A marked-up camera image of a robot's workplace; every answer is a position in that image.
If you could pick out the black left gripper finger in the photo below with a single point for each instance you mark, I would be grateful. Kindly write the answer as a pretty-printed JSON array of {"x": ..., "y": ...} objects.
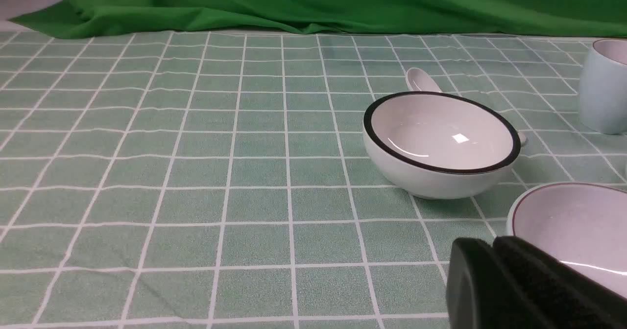
[{"x": 511, "y": 284}]

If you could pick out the pale blue cup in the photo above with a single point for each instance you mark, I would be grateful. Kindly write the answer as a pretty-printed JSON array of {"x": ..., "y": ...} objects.
[{"x": 603, "y": 87}]

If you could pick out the pale blue bowl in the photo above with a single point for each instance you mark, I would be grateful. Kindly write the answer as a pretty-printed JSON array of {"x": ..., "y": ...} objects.
[{"x": 582, "y": 225}]

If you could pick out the white bowl black rim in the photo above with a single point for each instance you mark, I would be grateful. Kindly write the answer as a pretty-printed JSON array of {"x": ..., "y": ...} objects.
[{"x": 447, "y": 174}]

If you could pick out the white spoon with label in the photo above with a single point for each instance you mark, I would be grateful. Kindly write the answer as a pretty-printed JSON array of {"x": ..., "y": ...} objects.
[{"x": 422, "y": 80}]

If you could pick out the green backdrop cloth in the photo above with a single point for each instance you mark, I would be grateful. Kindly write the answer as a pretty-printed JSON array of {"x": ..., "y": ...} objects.
[{"x": 77, "y": 19}]

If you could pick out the green checkered tablecloth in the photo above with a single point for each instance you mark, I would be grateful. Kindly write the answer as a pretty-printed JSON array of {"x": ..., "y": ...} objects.
[{"x": 214, "y": 180}]

